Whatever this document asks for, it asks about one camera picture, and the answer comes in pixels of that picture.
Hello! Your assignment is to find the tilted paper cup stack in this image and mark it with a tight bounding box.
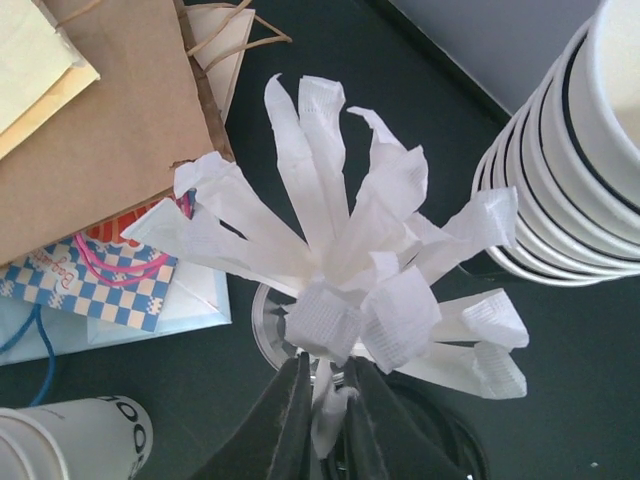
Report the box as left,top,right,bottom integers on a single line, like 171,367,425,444
473,1,639,287

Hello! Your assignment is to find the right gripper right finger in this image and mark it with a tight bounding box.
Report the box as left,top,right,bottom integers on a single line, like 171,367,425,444
344,357,465,479

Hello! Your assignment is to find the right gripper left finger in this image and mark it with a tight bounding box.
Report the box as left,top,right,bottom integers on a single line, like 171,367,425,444
192,353,311,479

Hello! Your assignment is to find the right black lid stack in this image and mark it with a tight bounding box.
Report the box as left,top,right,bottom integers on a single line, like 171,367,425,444
319,382,489,480

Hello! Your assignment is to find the white paper cup stack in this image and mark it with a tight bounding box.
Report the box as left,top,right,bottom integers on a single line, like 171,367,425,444
1,395,154,479

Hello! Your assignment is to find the single white stirrer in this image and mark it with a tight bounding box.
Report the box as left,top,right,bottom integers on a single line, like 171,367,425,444
310,358,359,460

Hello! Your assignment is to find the brown kraft paper bag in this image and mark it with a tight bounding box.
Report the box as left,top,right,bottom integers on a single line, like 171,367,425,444
1,1,234,264

